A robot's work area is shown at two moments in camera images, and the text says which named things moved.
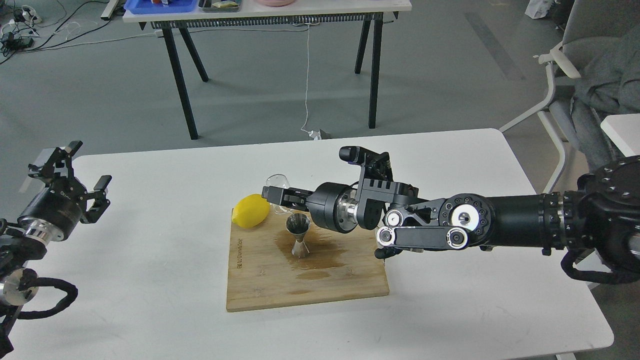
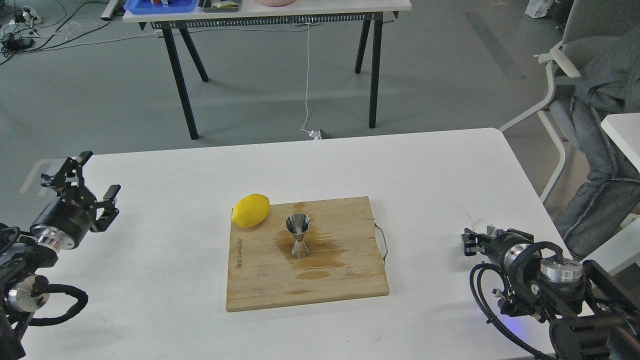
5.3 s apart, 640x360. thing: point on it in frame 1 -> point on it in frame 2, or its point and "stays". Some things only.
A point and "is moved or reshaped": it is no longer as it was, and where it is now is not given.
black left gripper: [54, 213] -> [66, 220]
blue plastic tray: [143, 7] stays
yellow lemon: [250, 211] stays
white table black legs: [368, 14] stays
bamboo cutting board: [262, 273] stays
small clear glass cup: [277, 180] is moved or reshaped
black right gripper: [331, 205] -> [503, 247]
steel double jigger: [299, 224] stays
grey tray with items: [219, 6] stays
